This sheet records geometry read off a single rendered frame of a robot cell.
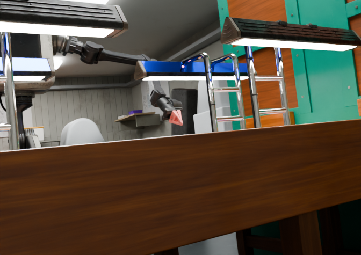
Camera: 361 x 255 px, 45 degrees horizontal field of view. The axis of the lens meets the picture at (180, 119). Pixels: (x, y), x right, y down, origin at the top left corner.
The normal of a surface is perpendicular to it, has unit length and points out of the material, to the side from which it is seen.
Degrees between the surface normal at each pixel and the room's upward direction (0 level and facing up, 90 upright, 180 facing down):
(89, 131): 90
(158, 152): 90
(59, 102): 90
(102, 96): 90
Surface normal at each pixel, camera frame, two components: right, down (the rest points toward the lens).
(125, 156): 0.55, -0.11
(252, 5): -0.83, 0.05
